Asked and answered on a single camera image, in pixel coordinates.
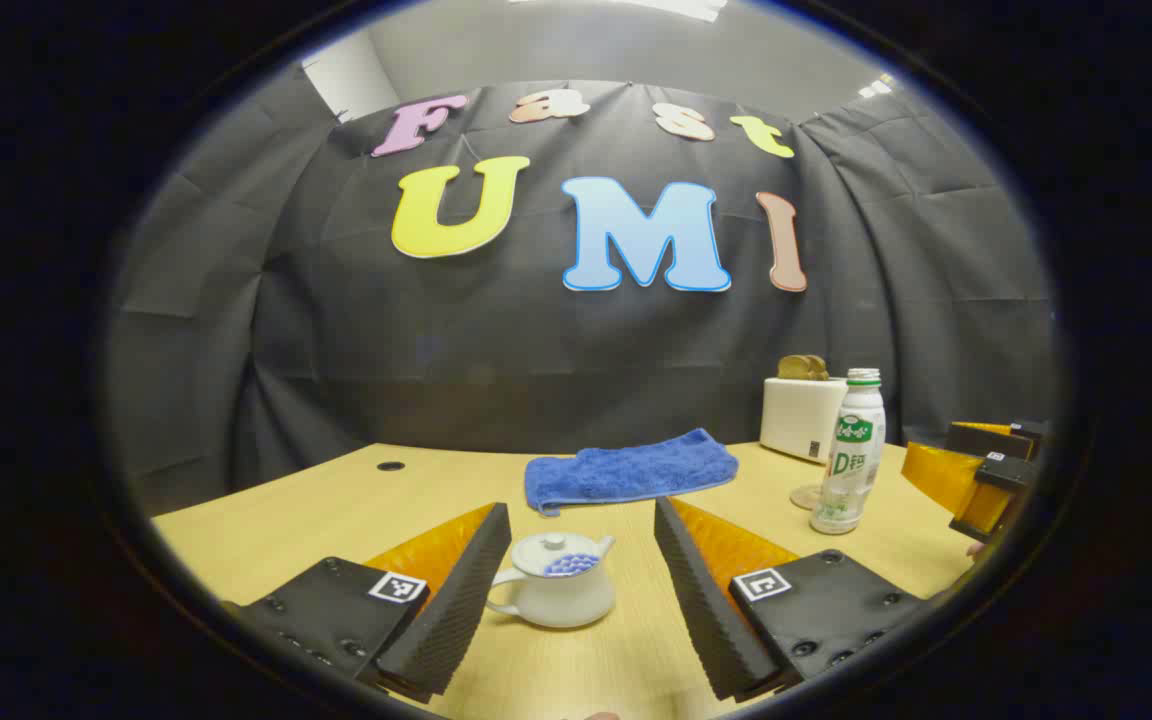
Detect black backdrop cloth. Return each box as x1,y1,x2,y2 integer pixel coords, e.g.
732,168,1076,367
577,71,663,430
104,62,1059,516

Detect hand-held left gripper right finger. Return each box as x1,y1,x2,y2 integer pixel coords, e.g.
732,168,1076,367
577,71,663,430
654,496,934,703

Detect blue towel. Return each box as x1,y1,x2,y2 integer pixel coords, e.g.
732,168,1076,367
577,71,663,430
524,428,740,518

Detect white water bottle green label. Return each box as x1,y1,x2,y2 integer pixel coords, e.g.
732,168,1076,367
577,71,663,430
810,368,886,536

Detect cream toaster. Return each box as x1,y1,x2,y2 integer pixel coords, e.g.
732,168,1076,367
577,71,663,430
760,376,849,464

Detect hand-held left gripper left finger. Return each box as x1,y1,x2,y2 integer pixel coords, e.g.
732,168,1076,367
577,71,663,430
224,502,514,703

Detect white teacup lid blue pattern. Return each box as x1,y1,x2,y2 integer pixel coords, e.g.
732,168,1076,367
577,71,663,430
513,533,603,580

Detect white teacup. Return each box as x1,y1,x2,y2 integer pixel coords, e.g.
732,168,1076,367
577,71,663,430
486,532,618,630

